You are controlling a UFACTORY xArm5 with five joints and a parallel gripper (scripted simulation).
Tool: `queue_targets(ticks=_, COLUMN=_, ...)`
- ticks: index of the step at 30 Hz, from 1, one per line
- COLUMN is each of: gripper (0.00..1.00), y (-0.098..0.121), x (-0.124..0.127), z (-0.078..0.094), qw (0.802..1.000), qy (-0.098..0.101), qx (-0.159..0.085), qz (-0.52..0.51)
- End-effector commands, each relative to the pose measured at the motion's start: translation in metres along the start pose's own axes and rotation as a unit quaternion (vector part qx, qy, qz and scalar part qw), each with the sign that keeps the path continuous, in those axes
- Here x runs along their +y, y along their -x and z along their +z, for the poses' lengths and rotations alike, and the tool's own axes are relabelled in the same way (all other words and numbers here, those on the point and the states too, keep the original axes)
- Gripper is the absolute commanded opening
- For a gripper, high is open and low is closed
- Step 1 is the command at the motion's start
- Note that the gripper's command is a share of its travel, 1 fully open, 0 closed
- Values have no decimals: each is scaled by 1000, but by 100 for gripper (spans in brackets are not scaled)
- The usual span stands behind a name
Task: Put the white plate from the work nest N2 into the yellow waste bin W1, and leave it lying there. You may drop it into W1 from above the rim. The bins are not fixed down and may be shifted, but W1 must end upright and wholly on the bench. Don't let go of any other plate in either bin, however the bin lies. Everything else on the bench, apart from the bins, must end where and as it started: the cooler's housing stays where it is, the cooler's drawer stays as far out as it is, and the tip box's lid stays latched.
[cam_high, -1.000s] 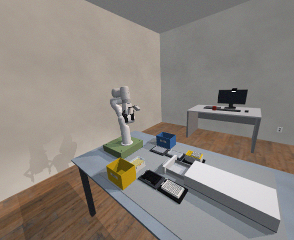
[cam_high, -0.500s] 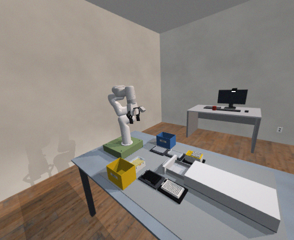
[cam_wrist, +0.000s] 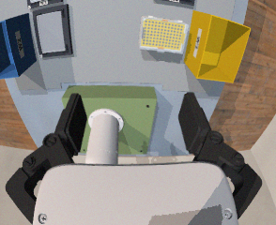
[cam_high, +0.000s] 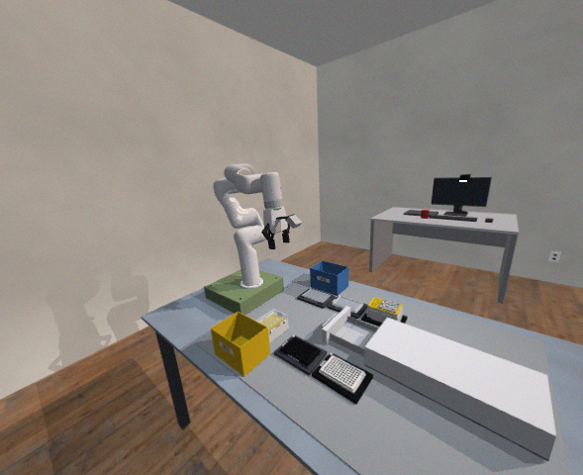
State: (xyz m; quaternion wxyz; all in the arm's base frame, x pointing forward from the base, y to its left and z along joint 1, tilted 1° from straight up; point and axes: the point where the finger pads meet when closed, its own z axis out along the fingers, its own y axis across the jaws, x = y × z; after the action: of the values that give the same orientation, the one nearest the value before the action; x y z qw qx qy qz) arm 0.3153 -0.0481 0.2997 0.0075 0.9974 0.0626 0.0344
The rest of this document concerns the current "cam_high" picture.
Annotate blue open-top bin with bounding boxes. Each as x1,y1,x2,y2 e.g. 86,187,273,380
310,261,348,296

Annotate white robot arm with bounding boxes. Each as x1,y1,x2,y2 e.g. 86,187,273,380
213,163,283,289

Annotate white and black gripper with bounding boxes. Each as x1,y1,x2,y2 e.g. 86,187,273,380
262,206,290,249

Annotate yellow waste bin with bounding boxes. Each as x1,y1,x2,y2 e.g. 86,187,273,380
211,312,270,377

